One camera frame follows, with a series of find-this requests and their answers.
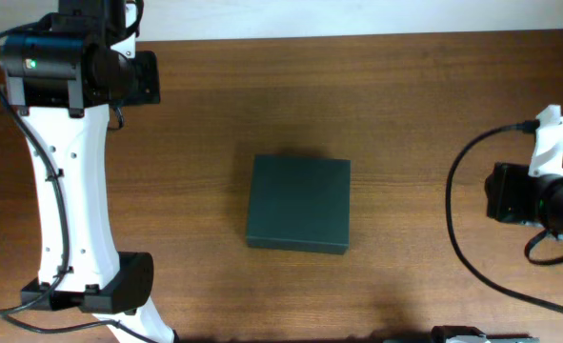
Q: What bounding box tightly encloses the black gift box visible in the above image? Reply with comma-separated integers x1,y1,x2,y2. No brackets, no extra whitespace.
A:
246,154,352,255

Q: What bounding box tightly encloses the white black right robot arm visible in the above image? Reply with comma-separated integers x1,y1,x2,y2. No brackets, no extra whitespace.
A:
445,104,563,314

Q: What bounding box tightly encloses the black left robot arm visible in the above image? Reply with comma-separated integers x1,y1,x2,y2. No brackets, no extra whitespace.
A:
0,1,177,342

